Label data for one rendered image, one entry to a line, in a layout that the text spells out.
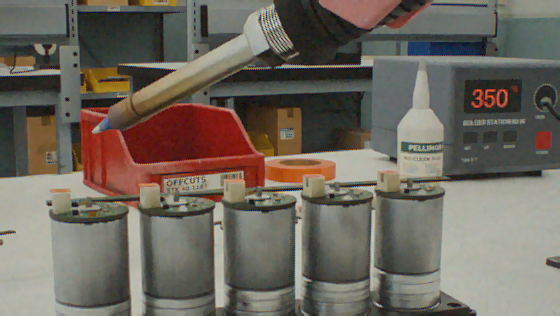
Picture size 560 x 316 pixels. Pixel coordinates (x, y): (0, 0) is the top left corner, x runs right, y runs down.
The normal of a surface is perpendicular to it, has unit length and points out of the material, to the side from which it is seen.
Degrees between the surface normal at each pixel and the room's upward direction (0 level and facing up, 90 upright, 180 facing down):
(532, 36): 90
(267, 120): 92
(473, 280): 0
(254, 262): 90
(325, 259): 90
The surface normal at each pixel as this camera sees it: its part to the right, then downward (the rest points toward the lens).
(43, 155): 0.51, 0.16
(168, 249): -0.15, 0.19
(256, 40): -0.45, 0.16
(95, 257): 0.28, 0.18
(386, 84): -0.96, 0.06
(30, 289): 0.00, -0.98
